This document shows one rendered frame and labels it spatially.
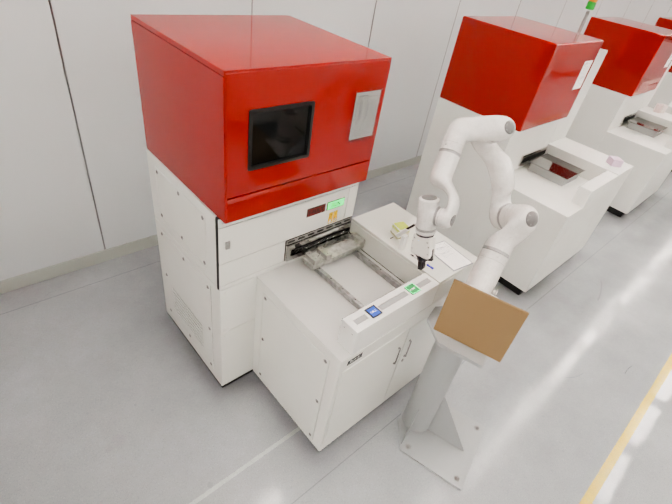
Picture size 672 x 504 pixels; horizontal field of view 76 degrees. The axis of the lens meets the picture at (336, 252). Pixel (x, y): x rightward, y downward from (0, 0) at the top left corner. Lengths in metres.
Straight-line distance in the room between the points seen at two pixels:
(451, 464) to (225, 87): 2.17
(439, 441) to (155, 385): 1.65
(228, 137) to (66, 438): 1.79
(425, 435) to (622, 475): 1.15
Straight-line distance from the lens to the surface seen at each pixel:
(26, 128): 3.07
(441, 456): 2.70
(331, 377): 1.96
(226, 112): 1.57
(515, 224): 1.97
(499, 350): 2.05
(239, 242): 1.96
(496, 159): 1.99
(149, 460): 2.56
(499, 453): 2.87
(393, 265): 2.28
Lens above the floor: 2.25
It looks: 37 degrees down
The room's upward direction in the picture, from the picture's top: 11 degrees clockwise
